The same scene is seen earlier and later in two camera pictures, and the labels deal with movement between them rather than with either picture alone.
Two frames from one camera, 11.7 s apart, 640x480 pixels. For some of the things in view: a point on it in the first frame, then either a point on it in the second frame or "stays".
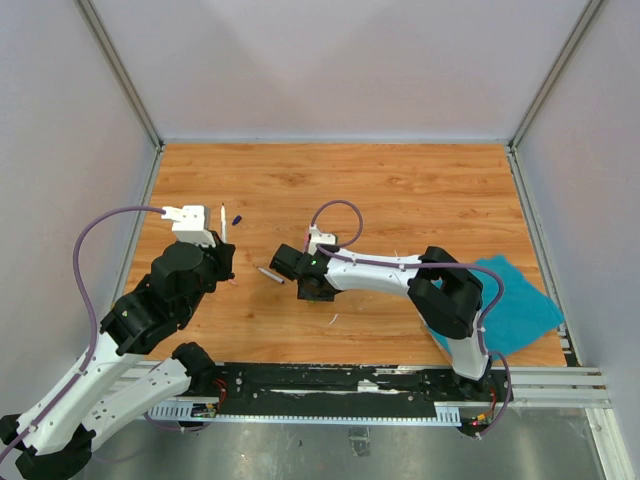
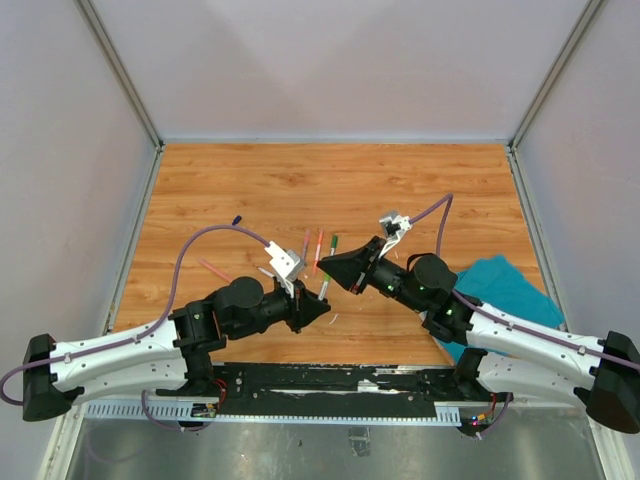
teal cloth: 521,312 stays
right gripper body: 304,294 -> 372,258
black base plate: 363,384 stays
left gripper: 224,254 -> 305,305
